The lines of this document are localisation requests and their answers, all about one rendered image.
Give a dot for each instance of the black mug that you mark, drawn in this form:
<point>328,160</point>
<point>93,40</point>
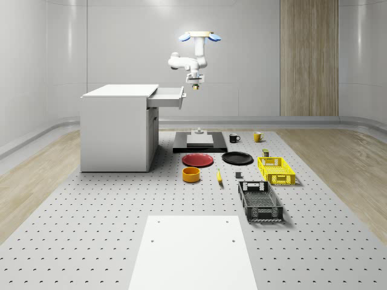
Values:
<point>233,139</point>

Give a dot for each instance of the grey cube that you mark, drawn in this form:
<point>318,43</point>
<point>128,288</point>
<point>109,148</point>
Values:
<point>239,175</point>

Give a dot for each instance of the black plate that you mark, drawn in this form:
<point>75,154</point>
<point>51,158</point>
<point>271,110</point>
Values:
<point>237,158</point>

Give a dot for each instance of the banana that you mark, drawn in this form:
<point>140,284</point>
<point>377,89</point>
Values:
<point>219,177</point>

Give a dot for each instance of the dark grey basket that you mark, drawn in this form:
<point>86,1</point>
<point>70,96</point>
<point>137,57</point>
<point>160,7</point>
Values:
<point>263,213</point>

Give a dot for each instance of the yellow bowl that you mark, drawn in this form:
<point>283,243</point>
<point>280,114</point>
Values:
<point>191,176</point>

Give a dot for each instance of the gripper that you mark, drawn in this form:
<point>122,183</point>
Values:
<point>195,78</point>

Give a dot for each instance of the white board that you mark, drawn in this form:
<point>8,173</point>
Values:
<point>193,253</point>

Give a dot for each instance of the white cabinet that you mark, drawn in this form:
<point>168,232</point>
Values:
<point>115,133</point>

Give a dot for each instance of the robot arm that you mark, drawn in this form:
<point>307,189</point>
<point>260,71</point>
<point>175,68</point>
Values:
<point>199,49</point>

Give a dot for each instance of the black stove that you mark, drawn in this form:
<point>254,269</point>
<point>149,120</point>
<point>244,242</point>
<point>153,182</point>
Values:
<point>219,145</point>

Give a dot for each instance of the drone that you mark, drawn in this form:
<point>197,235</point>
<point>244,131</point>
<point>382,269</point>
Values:
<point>199,33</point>

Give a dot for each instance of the yellow basket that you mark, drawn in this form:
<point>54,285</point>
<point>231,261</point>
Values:
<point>281,179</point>

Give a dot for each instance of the yellow mug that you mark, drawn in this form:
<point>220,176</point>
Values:
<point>257,137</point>

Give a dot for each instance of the red plate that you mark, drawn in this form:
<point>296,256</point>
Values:
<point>197,160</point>

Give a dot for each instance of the flat-sided can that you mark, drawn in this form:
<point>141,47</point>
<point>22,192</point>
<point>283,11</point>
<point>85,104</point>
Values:
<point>265,153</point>

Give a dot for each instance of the white drawer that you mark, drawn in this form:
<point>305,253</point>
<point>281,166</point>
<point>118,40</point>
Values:
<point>164,98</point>

